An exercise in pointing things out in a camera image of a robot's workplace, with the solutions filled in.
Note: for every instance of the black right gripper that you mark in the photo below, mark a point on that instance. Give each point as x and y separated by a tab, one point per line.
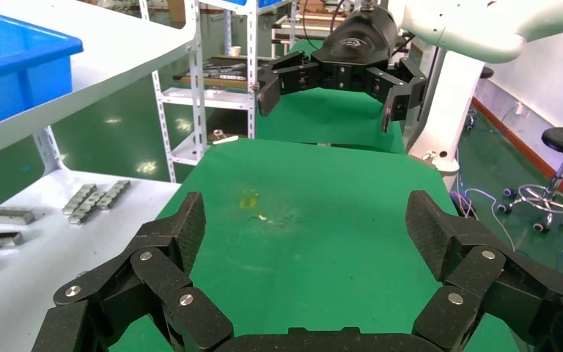
359	44

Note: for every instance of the white robot torso column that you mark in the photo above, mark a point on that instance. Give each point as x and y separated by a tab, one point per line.
444	111

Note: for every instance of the white paper cup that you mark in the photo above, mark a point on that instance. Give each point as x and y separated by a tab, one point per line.
234	51

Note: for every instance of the wooden board with metal parts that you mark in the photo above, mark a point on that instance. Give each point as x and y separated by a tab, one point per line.
223	73

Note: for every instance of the brown cardboard box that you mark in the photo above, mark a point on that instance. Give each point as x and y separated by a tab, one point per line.
177	9

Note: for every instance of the white metal shelf rack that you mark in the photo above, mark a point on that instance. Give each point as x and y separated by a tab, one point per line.
116	44

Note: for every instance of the white slotted storage rack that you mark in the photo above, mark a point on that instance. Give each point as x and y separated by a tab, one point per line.
251	58

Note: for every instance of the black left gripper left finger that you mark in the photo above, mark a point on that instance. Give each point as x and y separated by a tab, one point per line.
160	277

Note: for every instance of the green table cloth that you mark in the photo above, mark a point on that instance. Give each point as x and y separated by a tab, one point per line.
310	233
330	116

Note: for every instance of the white flat strip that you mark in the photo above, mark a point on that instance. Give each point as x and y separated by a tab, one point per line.
225	140

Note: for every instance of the blue plastic bin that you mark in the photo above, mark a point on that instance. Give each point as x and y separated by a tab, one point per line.
14	68

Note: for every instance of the white wall socket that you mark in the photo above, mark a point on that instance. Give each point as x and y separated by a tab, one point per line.
519	108

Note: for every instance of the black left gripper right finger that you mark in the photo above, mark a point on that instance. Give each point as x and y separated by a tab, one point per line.
475	272

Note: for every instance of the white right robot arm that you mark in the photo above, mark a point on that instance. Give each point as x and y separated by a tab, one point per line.
475	24

